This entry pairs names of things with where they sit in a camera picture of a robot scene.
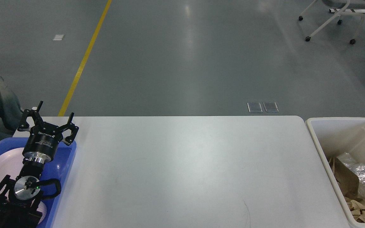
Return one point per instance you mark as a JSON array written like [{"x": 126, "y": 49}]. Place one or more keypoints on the white office chair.
[{"x": 345, "y": 8}]

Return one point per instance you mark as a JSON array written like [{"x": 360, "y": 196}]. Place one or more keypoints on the white chair base bar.
[{"x": 356, "y": 11}]

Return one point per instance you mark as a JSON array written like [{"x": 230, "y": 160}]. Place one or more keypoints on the beige plastic bin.
[{"x": 333, "y": 136}]

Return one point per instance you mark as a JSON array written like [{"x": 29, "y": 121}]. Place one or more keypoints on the floor socket plate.
[
  {"x": 255, "y": 107},
  {"x": 271, "y": 107}
]

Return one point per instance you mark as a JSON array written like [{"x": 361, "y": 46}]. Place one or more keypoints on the aluminium foil container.
[{"x": 358, "y": 169}]

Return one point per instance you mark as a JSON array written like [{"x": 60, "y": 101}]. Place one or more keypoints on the brown paper bag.
[{"x": 347, "y": 180}]

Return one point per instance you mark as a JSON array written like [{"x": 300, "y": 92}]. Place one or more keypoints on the white floor marker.
[{"x": 58, "y": 37}]

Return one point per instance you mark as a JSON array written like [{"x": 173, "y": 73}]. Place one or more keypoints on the brown paper ball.
[{"x": 357, "y": 209}]

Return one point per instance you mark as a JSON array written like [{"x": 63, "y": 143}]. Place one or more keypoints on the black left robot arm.
[{"x": 20, "y": 197}]

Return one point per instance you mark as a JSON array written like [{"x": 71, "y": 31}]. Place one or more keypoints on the blue plastic tray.
[{"x": 59, "y": 168}]

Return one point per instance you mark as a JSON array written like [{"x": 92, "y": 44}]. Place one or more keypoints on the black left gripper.
[{"x": 41, "y": 145}]

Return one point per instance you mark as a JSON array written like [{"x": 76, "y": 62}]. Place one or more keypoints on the pink plate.
[{"x": 11, "y": 163}]

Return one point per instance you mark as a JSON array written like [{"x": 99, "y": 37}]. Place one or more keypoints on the right floor socket plate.
[{"x": 271, "y": 107}]

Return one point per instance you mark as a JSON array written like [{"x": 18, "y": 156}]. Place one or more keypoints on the left floor socket plate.
[{"x": 255, "y": 107}]

